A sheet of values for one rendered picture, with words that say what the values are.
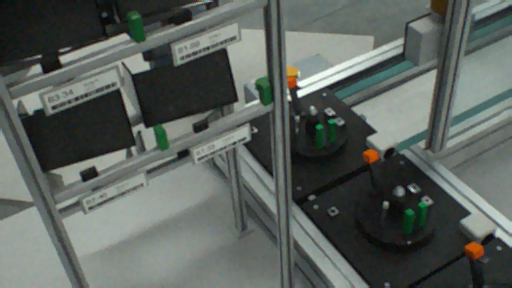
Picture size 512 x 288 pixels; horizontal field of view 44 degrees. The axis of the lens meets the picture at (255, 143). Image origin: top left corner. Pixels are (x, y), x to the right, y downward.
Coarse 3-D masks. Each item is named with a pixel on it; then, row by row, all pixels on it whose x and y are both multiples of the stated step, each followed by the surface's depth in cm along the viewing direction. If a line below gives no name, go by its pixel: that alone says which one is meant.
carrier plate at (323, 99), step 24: (312, 96) 139; (336, 96) 138; (264, 120) 134; (360, 120) 132; (264, 144) 128; (360, 144) 127; (264, 168) 125; (312, 168) 123; (336, 168) 122; (360, 168) 122; (312, 192) 119
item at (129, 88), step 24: (144, 72) 81; (168, 72) 82; (192, 72) 83; (216, 72) 84; (144, 96) 82; (168, 96) 83; (192, 96) 84; (216, 96) 85; (144, 120) 83; (168, 120) 84
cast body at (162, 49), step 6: (150, 24) 102; (156, 24) 102; (144, 30) 102; (150, 30) 102; (156, 48) 100; (162, 48) 102; (168, 48) 102; (144, 54) 102; (150, 54) 102; (156, 54) 100; (162, 54) 102; (168, 54) 102; (144, 60) 102; (150, 60) 106
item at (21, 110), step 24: (120, 96) 79; (24, 120) 76; (48, 120) 77; (72, 120) 78; (96, 120) 79; (120, 120) 79; (48, 144) 78; (72, 144) 78; (96, 144) 79; (120, 144) 80; (48, 168) 78
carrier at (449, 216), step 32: (352, 192) 118; (384, 192) 114; (416, 192) 112; (320, 224) 113; (352, 224) 112; (384, 224) 105; (416, 224) 108; (448, 224) 111; (480, 224) 108; (352, 256) 107; (384, 256) 107; (416, 256) 106; (448, 256) 106
